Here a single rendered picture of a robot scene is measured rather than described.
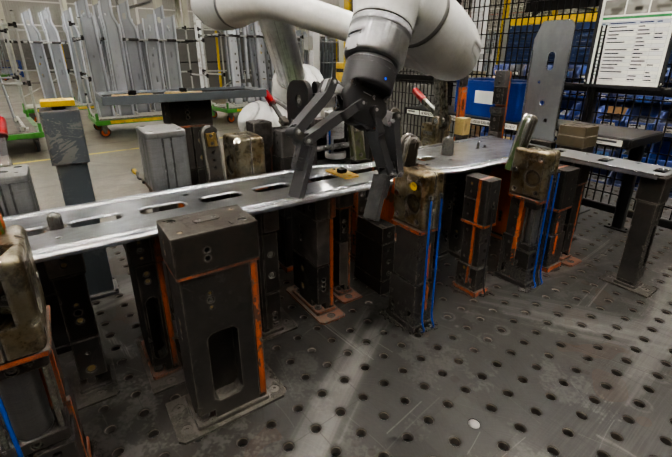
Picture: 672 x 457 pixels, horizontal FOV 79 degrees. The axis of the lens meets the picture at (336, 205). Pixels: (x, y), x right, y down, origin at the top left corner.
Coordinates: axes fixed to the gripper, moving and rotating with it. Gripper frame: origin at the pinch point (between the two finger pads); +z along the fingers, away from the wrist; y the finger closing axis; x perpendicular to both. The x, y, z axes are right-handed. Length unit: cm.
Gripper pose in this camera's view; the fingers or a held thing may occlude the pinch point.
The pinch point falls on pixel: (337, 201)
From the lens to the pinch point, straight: 57.4
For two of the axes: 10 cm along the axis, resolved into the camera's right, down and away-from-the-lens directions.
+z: -2.4, 9.7, -0.6
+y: -7.7, -2.3, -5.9
